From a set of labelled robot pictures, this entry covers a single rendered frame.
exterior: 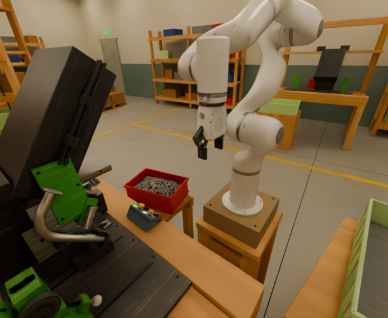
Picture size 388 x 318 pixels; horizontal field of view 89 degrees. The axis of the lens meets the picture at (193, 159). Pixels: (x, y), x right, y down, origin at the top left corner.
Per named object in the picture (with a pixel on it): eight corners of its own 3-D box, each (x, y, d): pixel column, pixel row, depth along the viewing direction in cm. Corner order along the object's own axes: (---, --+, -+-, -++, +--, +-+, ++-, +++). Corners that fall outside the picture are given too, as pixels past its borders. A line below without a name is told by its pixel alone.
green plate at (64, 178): (84, 203, 81) (61, 155, 75) (93, 207, 76) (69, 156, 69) (53, 219, 73) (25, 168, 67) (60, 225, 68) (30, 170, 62)
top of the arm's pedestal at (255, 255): (227, 195, 121) (228, 189, 119) (281, 217, 103) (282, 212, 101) (195, 228, 99) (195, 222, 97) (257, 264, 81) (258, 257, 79)
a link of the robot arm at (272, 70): (250, 143, 71) (215, 133, 81) (262, 149, 80) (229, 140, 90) (303, 4, 67) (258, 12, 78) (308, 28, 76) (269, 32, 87)
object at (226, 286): (76, 175, 157) (70, 158, 149) (259, 308, 73) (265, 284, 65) (57, 183, 147) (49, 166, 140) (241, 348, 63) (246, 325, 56)
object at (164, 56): (233, 115, 552) (240, 19, 447) (154, 103, 706) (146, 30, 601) (240, 111, 591) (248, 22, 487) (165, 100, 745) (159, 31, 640)
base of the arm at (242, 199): (238, 186, 107) (241, 155, 98) (270, 203, 94) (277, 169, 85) (214, 201, 96) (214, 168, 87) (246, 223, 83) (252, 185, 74)
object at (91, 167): (95, 160, 103) (94, 155, 102) (112, 170, 94) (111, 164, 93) (-1, 199, 77) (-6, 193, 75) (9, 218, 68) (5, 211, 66)
